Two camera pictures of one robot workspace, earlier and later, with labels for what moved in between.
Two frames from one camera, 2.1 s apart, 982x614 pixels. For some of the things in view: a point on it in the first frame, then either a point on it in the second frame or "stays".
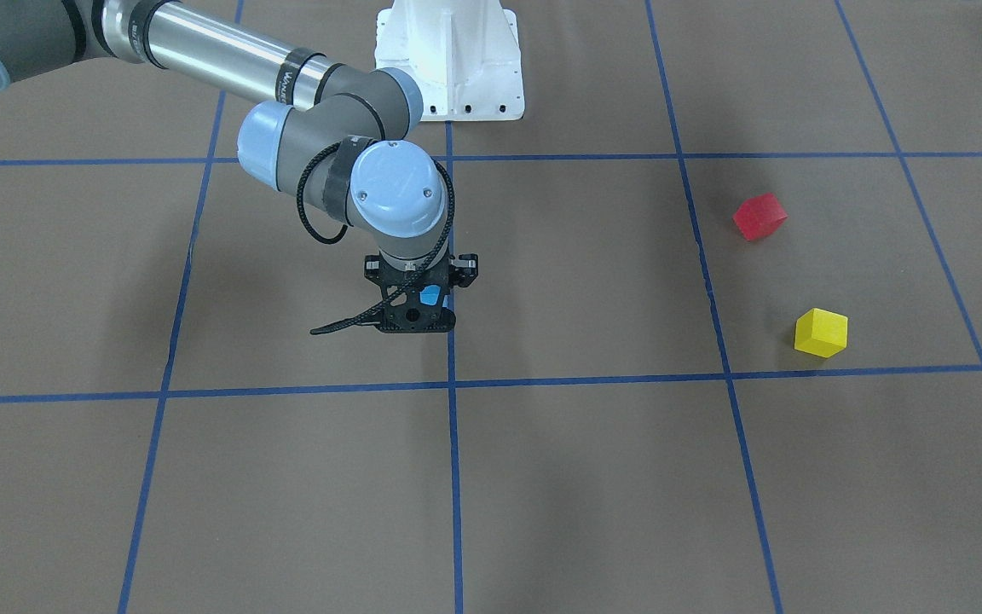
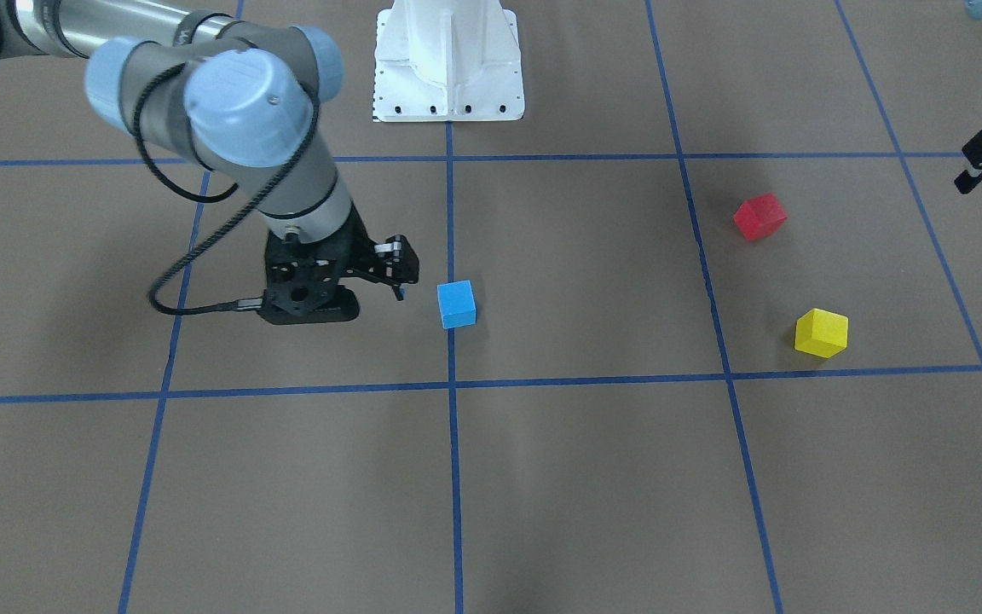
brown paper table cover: (140, 418) stays
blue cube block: (430, 296) → (458, 304)
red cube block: (757, 216) stays
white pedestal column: (465, 56) stays
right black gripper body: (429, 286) → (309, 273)
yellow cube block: (821, 333) stays
